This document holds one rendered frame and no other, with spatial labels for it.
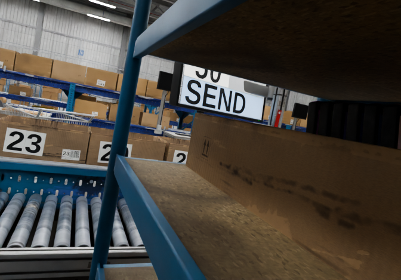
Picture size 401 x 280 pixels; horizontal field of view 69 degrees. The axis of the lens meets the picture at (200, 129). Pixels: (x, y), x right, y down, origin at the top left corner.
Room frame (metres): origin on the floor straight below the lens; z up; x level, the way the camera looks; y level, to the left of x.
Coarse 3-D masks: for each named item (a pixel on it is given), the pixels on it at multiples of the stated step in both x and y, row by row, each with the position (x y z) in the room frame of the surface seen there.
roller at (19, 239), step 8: (32, 200) 1.23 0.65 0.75; (40, 200) 1.27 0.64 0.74; (24, 208) 1.16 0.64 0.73; (32, 208) 1.14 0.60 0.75; (24, 216) 1.07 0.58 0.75; (32, 216) 1.09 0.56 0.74; (24, 224) 1.00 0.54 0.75; (32, 224) 1.05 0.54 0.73; (16, 232) 0.94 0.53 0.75; (24, 232) 0.95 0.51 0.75; (16, 240) 0.89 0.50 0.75; (24, 240) 0.92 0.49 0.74
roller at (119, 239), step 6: (114, 222) 1.16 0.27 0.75; (120, 222) 1.17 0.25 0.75; (114, 228) 1.12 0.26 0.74; (120, 228) 1.11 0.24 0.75; (114, 234) 1.07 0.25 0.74; (120, 234) 1.06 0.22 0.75; (114, 240) 1.04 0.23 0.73; (120, 240) 1.02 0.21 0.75; (126, 240) 1.03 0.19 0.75; (114, 246) 1.01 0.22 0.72; (120, 246) 0.99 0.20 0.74; (126, 246) 1.00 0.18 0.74
